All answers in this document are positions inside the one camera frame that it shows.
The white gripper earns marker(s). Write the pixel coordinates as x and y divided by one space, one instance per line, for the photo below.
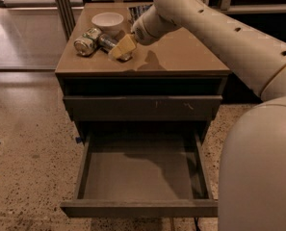
142 33

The silver redbull can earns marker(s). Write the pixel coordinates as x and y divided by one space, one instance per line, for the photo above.
109 45

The green and white can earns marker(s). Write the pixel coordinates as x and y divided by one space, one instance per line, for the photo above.
87 43

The brown drawer cabinet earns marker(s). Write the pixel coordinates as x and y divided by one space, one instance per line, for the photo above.
176 65

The closed top drawer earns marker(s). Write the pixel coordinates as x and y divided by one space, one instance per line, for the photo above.
142 108

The open middle drawer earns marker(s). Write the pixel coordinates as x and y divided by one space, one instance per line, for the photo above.
161 175

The white ceramic bowl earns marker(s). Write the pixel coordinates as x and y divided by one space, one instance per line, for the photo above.
108 23

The blue chip bag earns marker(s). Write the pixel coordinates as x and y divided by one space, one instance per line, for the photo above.
136 11

